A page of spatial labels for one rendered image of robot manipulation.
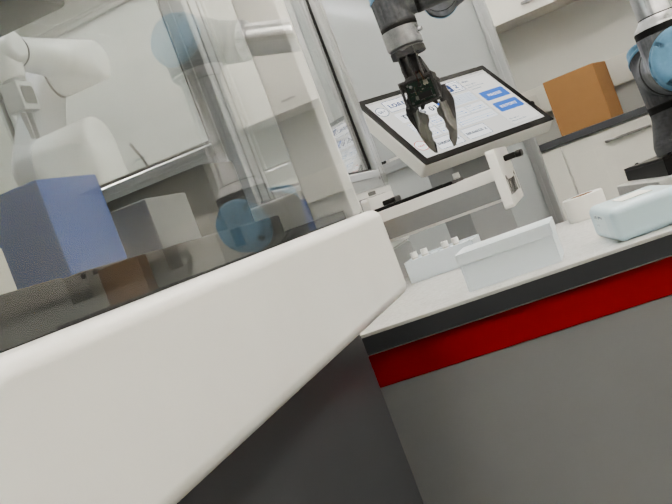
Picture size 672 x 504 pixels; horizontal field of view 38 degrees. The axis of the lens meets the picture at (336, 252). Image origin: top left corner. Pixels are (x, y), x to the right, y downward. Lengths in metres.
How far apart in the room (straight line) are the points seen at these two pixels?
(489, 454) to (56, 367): 0.89
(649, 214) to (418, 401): 0.37
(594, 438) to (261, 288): 0.66
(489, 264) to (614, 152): 3.57
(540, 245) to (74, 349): 0.87
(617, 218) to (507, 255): 0.14
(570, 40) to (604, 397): 4.38
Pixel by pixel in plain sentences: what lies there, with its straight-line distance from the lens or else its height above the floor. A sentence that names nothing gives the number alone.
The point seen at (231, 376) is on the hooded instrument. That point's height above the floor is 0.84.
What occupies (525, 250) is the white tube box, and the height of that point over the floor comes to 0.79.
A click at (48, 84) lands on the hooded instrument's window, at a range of 0.56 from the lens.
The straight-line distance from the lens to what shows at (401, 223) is 1.82.
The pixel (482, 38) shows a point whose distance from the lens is 3.58.
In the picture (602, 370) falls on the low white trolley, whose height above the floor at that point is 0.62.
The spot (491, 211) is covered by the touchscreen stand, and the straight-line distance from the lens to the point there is 2.87.
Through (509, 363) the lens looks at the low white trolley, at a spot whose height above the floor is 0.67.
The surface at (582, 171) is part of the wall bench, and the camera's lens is 4.82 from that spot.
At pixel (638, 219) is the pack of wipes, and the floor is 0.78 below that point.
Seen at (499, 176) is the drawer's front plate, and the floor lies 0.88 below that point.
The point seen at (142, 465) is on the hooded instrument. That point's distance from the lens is 0.49.
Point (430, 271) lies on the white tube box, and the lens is 1.67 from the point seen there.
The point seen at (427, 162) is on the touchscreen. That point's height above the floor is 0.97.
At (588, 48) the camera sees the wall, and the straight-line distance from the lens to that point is 5.52.
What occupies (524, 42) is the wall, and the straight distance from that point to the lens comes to 5.56.
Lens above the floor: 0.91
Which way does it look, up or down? 2 degrees down
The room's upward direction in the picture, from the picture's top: 21 degrees counter-clockwise
